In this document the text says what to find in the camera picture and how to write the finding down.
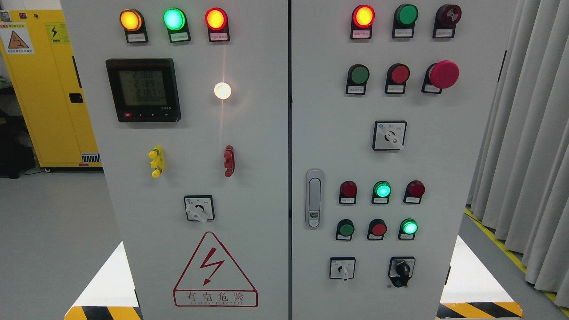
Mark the white rotary switch door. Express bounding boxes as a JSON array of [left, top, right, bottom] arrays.
[[184, 195, 215, 222]]

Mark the red terminal connector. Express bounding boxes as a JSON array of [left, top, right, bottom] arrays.
[[223, 145, 236, 177]]

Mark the dark red lamp left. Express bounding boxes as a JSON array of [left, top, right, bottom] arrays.
[[339, 180, 358, 205]]

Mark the dark red lamp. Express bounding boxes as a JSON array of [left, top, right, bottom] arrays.
[[339, 180, 358, 205], [404, 180, 425, 204]]

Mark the green push button lower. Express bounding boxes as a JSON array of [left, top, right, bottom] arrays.
[[335, 219, 354, 241]]

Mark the green push button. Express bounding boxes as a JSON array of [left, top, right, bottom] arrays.
[[335, 219, 354, 241], [345, 64, 370, 95]]

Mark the clear white indicator lamp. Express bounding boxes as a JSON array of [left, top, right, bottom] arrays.
[[214, 82, 232, 100]]

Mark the green lit lamp middle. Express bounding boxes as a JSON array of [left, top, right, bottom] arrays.
[[371, 180, 392, 205]]

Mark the green push button upper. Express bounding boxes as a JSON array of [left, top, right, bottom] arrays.
[[345, 64, 370, 95]]

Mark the left grey cabinet door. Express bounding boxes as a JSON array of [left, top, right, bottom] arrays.
[[61, 0, 289, 320]]

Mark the grey cabinet door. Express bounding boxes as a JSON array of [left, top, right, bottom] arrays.
[[61, 0, 289, 320], [291, 0, 518, 320]]

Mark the red push button lower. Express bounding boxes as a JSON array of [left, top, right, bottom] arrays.
[[367, 219, 387, 240]]

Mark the red push button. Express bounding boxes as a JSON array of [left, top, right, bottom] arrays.
[[367, 219, 387, 240], [385, 63, 410, 94]]

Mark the right grey cabinet door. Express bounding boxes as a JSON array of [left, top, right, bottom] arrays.
[[291, 0, 518, 320]]

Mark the yellow terminal connector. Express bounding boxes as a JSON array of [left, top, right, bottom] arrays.
[[148, 145, 165, 179]]

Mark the dark red lamp right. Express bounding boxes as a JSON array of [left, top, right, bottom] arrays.
[[404, 180, 425, 204]]

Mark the red electric danger sticker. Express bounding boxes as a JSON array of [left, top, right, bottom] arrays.
[[173, 232, 258, 308]]

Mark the green lit button lower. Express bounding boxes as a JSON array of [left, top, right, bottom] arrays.
[[398, 218, 418, 240]]

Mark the red push button upper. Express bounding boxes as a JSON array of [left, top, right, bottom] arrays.
[[385, 63, 410, 94]]

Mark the red indicator lamp top left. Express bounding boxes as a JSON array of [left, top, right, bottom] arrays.
[[205, 7, 230, 42]]

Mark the black digital power meter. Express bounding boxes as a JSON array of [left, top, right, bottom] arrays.
[[105, 57, 181, 122]]

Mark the red lit lamp right door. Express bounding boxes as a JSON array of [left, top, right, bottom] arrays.
[[350, 4, 375, 40]]

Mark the green indicator lamp top left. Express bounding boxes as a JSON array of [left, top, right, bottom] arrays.
[[163, 8, 191, 43]]

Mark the red mushroom emergency stop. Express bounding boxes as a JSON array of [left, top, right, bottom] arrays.
[[421, 60, 460, 94]]

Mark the dark green lamp top right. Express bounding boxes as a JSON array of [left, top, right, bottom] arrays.
[[392, 4, 418, 39]]

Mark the yellow indicator lamp top left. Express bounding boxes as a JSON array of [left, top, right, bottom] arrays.
[[120, 9, 148, 43]]

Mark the dark red buzzer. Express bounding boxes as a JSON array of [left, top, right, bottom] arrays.
[[432, 4, 462, 39]]

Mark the right striped cabinet base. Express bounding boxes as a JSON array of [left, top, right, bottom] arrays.
[[436, 237, 524, 320]]

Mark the striped cabinet base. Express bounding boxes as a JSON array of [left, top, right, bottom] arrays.
[[64, 241, 144, 320], [436, 237, 524, 320]]

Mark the grey curtain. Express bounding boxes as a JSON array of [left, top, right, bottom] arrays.
[[468, 0, 569, 308]]

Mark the left striped cabinet base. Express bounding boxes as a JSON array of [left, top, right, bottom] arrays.
[[64, 241, 144, 320]]

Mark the yellow safety cabinet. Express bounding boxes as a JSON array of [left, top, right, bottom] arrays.
[[1, 10, 102, 168]]

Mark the silver door handle lock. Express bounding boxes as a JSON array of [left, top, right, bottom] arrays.
[[305, 169, 324, 228]]

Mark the white rotary switch upper right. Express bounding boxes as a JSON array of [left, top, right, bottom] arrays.
[[372, 121, 407, 151]]

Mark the white rotary switch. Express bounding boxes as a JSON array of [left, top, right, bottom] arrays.
[[372, 121, 407, 151], [329, 257, 356, 281]]

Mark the white rotary switch lower right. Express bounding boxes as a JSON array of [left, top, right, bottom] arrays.
[[329, 257, 356, 281]]

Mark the black selector knob switch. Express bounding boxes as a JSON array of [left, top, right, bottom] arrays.
[[388, 256, 415, 288]]

